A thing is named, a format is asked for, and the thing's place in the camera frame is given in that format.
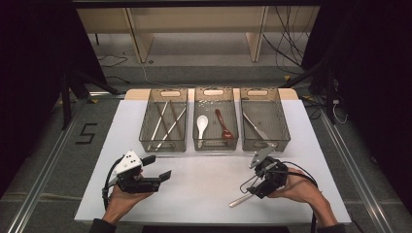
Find smoky clear plastic bin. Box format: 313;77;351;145
138;87;189;153
192;86;240;152
239;86;292;152

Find person's left hand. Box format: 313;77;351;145
102;187;154;225

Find white ceramic spoon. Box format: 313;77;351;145
195;115;209;150

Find black floor cable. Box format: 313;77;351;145
97;53;129;68

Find thin black wire loop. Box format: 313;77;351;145
240;175;261;195

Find metal knife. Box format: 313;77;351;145
228;193;255;209

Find white chopstick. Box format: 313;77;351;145
147;101;169;151
154;107;188;151

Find grey floor cable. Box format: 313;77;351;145
139;61;195;89

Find aluminium floor rail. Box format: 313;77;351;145
319;108;395;233
6;96;88;233

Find white floor cable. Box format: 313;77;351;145
331;98;349;125

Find black metal stand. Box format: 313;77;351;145
59;69;120;130
278;57;338;125

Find black curtain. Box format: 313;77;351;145
0;0;108;198
300;0;412;215

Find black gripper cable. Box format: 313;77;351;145
101;154;127;212
281;160;320;233

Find red-brown wooden spoon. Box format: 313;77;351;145
214;108;235;140

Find bundle of black cables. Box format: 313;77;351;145
261;5;312;67

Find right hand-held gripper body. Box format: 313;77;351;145
249;144;290;195

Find person's right hand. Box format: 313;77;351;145
267;167;325;208

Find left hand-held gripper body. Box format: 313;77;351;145
113;149;162;194

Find light wooden desk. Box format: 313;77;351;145
77;5;322;64

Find white table sheet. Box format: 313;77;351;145
74;87;353;226

